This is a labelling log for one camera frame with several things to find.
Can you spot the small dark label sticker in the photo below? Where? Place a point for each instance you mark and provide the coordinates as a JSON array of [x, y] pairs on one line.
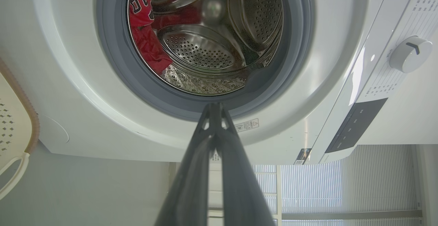
[[303, 156]]

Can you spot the white front-load washing machine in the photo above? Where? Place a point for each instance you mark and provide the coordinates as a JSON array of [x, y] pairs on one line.
[[85, 109]]

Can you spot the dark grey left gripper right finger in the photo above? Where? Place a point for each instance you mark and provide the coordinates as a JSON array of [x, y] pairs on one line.
[[239, 191]]

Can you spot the white program dial knob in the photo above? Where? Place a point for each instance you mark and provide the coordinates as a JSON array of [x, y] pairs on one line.
[[409, 56]]

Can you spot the beige plastic laundry basket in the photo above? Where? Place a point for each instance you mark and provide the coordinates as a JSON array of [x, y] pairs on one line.
[[13, 116]]

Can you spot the round white filter cover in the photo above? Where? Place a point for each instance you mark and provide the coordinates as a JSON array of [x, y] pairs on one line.
[[51, 130]]

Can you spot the red basketball jersey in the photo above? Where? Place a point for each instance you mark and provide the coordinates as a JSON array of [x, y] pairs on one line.
[[147, 44]]

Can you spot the stainless steel washing machine drum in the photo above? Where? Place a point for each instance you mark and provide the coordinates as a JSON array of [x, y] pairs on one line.
[[205, 48]]

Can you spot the grey rubber door gasket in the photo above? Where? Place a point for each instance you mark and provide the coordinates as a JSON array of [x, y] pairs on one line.
[[116, 65]]

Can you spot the black washer display panel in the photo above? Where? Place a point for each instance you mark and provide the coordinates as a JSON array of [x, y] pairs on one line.
[[356, 125]]

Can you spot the white window blinds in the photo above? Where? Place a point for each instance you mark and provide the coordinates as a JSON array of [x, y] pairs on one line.
[[325, 185]]

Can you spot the warning sticker with red triangle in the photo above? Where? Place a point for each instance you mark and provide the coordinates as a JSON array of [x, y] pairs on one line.
[[247, 125]]

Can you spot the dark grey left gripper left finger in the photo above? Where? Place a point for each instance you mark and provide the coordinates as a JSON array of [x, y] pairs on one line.
[[191, 185]]

